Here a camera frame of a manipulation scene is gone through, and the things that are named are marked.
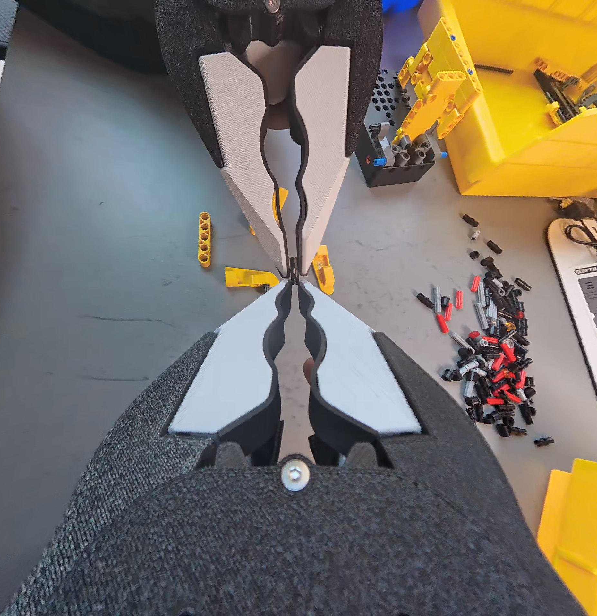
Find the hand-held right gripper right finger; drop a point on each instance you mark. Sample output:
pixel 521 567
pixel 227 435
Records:
pixel 365 380

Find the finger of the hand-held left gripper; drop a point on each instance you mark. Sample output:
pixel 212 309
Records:
pixel 322 120
pixel 236 120

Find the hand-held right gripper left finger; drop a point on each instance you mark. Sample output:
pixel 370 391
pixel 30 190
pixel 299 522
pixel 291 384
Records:
pixel 226 380

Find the black and yellow lego model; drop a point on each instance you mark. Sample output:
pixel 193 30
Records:
pixel 399 175

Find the yellow lego connector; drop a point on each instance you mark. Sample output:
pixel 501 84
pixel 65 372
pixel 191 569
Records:
pixel 324 269
pixel 245 277

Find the medium yellow lego beam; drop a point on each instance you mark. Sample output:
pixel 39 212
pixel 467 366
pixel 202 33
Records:
pixel 204 239

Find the black lego pin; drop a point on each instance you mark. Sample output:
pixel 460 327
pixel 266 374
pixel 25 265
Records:
pixel 293 272
pixel 543 440

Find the pile of small lego pins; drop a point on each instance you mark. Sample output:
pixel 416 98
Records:
pixel 495 365

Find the blue plastic bin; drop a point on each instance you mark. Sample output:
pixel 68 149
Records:
pixel 399 5

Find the yellow plastic bin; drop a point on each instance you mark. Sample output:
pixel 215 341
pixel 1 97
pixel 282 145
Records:
pixel 577 529
pixel 519 159

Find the short yellow lego beam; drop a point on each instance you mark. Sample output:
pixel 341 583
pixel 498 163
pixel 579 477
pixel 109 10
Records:
pixel 281 199

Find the thin black lego axle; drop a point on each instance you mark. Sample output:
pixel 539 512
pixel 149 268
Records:
pixel 493 69

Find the long black lego beam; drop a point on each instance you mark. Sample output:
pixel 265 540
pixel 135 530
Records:
pixel 553 96

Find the dark lego gear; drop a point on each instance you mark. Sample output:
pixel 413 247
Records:
pixel 592 96

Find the person's left hand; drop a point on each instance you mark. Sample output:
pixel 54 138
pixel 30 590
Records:
pixel 280 116

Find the person's right hand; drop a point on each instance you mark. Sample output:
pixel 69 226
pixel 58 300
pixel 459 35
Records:
pixel 308 370

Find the wooden book stand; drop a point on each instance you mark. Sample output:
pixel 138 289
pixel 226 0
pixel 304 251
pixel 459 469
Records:
pixel 560 250

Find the sticker sheet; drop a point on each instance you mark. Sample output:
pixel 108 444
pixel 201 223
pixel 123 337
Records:
pixel 594 293

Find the black power adapter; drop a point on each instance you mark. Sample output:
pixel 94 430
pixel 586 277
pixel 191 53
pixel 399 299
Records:
pixel 575 207

